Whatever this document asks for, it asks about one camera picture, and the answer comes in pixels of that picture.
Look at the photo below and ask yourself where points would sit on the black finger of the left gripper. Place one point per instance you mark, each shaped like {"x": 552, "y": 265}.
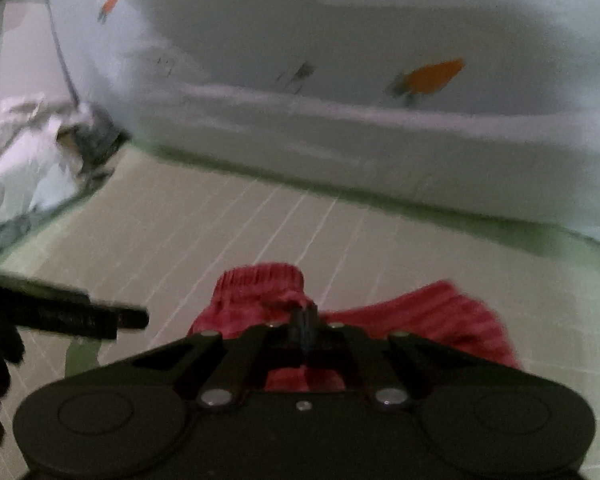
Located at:
{"x": 71, "y": 312}

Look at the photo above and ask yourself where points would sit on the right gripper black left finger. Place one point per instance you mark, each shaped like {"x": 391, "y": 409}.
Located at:
{"x": 244, "y": 360}

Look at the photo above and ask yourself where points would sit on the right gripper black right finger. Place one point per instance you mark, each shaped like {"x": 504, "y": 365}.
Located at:
{"x": 341, "y": 357}

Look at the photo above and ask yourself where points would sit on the red checkered shorts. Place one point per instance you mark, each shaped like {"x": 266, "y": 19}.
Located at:
{"x": 458, "y": 343}

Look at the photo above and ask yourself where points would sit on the white crumpled garment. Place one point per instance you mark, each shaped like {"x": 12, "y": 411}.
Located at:
{"x": 39, "y": 170}

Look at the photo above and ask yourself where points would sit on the blue grey garment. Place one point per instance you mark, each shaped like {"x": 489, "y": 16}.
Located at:
{"x": 96, "y": 146}

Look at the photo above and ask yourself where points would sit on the white carrot print duvet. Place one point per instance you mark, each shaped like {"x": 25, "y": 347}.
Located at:
{"x": 490, "y": 107}

